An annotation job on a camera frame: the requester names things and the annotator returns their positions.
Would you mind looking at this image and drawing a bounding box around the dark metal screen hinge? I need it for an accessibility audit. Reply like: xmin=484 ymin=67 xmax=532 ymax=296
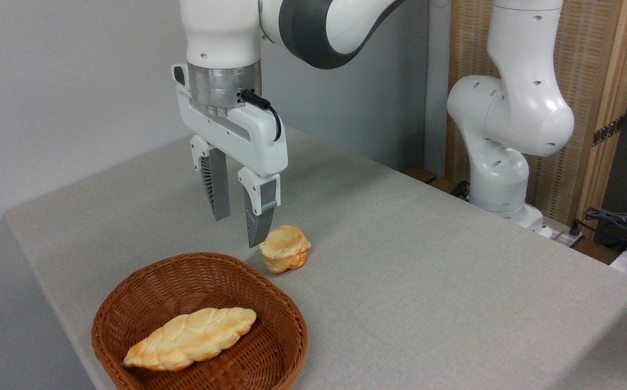
xmin=592 ymin=115 xmax=625 ymax=147

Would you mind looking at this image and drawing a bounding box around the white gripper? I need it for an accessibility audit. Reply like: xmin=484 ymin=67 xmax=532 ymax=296
xmin=171 ymin=64 xmax=288 ymax=249

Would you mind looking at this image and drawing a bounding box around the long braided bread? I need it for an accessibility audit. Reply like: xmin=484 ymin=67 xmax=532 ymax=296
xmin=124 ymin=307 xmax=257 ymax=372

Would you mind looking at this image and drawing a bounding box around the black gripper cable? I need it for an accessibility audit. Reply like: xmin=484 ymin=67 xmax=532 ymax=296
xmin=240 ymin=89 xmax=282 ymax=142

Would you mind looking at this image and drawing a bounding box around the wooden folding screen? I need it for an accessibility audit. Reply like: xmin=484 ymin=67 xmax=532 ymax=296
xmin=446 ymin=0 xmax=627 ymax=235

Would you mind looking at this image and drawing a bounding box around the brown wooden base board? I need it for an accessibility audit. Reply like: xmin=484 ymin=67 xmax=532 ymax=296
xmin=403 ymin=167 xmax=472 ymax=202

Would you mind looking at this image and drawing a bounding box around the brown wicker basket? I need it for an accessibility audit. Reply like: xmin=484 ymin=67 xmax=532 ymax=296
xmin=91 ymin=252 xmax=309 ymax=390

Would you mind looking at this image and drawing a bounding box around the round bread bun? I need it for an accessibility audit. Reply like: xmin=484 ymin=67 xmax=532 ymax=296
xmin=260 ymin=225 xmax=312 ymax=274

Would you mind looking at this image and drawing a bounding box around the white power strip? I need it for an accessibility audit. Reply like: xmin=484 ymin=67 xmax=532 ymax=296
xmin=540 ymin=219 xmax=585 ymax=248

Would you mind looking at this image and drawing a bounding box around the bundle of dark cables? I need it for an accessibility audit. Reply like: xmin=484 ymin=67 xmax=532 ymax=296
xmin=571 ymin=206 xmax=627 ymax=251

